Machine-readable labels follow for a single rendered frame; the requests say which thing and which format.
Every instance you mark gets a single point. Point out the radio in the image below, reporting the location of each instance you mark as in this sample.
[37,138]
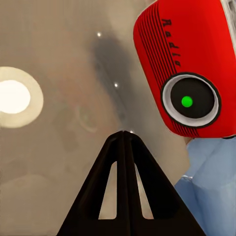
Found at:
[187,49]

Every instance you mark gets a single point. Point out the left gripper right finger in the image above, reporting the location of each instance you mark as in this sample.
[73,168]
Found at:
[171,215]

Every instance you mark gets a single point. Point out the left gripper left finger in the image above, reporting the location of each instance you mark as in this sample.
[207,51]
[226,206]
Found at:
[82,219]

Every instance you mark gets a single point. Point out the coffee table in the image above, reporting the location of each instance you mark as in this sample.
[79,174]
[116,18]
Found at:
[70,77]

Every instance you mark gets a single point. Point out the sofa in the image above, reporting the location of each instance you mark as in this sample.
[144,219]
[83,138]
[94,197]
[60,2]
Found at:
[208,188]

